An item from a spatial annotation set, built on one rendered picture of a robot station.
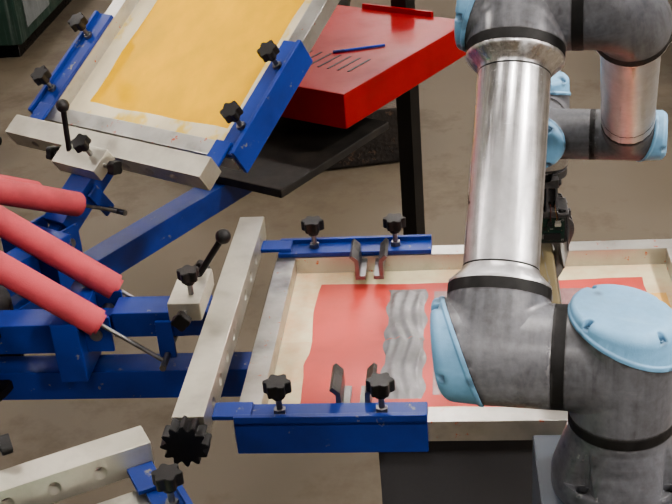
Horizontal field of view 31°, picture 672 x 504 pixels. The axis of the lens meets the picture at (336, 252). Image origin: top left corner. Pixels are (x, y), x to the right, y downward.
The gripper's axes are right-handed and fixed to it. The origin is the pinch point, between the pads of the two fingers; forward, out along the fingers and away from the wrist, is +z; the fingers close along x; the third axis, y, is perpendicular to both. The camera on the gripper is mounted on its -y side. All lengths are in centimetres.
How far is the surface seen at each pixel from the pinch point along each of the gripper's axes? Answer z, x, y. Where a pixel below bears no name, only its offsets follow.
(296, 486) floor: 109, -61, -78
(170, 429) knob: 4, -57, 38
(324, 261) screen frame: 11.0, -40.5, -25.4
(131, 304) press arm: 5, -72, 0
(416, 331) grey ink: 13.3, -22.1, -2.3
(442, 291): 13.6, -17.5, -17.0
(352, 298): 13.6, -34.5, -15.2
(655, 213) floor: 109, 60, -239
